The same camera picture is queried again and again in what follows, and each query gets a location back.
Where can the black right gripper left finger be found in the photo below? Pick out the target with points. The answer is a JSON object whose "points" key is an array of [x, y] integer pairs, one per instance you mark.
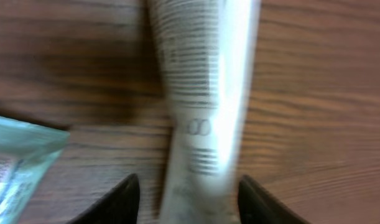
{"points": [[119, 206]]}

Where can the white conditioner tube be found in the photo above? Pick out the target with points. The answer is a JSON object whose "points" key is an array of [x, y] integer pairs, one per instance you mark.
{"points": [[206, 54]]}

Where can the teal snack packet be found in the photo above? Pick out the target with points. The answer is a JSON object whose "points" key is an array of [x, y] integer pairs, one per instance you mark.
{"points": [[26, 152]]}

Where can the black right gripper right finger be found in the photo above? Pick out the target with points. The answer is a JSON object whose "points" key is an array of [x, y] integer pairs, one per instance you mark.
{"points": [[257, 206]]}

